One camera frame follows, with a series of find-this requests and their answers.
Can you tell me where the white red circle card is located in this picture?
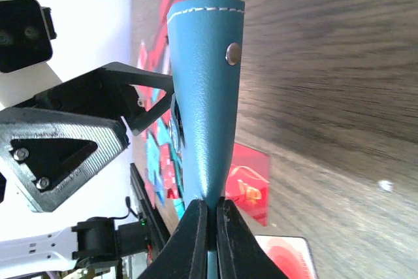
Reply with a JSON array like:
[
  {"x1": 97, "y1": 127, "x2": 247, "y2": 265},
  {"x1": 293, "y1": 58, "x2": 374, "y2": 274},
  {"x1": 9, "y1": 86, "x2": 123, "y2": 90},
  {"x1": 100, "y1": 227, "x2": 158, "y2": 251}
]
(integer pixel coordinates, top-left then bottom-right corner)
[{"x1": 255, "y1": 235, "x2": 318, "y2": 279}]

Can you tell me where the teal leather card holder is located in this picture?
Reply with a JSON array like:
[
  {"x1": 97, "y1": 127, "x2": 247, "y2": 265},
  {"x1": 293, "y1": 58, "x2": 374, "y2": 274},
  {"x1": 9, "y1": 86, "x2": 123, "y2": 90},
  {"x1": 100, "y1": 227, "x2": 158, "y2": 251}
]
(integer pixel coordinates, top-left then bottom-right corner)
[{"x1": 167, "y1": 0, "x2": 245, "y2": 278}]

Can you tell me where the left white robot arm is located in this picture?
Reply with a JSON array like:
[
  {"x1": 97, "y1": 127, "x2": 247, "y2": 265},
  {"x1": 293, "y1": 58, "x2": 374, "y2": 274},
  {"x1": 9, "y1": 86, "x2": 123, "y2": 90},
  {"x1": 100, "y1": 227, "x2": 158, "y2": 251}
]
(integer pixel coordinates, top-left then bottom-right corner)
[{"x1": 1, "y1": 62, "x2": 174, "y2": 278}]

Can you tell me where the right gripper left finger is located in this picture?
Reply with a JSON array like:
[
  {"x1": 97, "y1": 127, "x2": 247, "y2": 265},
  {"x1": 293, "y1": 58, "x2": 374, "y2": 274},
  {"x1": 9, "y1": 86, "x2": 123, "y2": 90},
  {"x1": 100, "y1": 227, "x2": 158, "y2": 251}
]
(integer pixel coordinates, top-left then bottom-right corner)
[{"x1": 139, "y1": 199, "x2": 208, "y2": 279}]

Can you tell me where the red VIP card centre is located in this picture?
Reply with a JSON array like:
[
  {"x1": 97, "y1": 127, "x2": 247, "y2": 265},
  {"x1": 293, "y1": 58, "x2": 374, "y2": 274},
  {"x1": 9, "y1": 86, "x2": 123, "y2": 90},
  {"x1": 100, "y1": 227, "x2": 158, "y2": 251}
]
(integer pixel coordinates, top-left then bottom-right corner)
[{"x1": 225, "y1": 143, "x2": 270, "y2": 227}]

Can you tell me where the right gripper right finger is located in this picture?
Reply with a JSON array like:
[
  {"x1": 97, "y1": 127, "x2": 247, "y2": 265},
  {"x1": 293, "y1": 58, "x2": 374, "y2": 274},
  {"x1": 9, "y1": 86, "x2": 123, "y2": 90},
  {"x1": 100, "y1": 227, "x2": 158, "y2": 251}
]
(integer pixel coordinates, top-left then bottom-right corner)
[{"x1": 217, "y1": 198, "x2": 287, "y2": 279}]

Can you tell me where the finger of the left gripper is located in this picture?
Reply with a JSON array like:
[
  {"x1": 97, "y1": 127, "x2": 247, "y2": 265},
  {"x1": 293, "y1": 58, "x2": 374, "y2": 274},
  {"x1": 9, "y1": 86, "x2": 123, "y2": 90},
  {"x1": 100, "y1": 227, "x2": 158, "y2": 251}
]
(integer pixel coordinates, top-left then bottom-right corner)
[
  {"x1": 35, "y1": 61, "x2": 176, "y2": 136},
  {"x1": 1, "y1": 107, "x2": 129, "y2": 212}
]

